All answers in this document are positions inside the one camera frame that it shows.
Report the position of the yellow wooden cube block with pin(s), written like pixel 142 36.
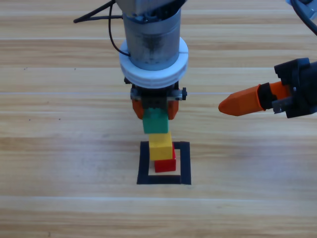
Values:
pixel 161 148

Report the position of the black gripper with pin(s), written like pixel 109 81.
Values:
pixel 154 95
pixel 302 86

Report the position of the green wooden cube block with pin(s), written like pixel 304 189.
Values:
pixel 156 124

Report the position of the red wooden cube block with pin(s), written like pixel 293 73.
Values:
pixel 165 166

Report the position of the black tape square outline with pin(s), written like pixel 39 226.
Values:
pixel 163 180

